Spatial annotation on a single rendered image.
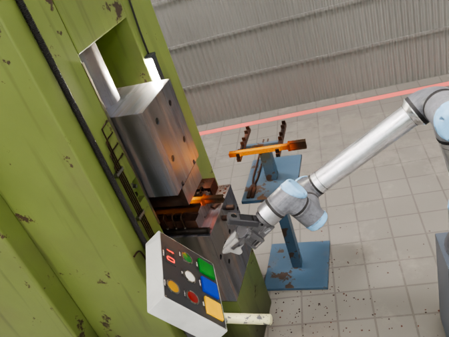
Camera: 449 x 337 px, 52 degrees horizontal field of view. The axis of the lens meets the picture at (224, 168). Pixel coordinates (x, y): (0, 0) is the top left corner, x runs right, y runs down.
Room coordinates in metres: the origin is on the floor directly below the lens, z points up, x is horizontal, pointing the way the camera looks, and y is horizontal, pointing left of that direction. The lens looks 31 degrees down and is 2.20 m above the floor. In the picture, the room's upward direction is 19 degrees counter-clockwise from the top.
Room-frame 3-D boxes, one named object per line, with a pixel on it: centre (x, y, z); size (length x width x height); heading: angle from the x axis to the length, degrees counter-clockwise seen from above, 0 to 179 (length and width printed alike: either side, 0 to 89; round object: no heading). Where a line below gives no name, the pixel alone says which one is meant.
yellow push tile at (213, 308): (1.12, 0.20, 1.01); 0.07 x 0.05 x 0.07; 0
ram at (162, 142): (1.89, 0.33, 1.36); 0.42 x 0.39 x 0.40; 65
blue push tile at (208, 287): (1.22, 0.20, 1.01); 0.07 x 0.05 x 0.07; 0
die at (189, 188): (1.85, 0.35, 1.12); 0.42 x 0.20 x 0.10; 65
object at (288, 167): (2.16, -0.24, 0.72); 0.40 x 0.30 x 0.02; 157
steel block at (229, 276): (1.91, 0.33, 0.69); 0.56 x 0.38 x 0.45; 65
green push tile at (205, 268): (1.32, 0.20, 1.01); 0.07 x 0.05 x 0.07; 0
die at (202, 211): (1.85, 0.35, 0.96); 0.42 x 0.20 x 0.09; 65
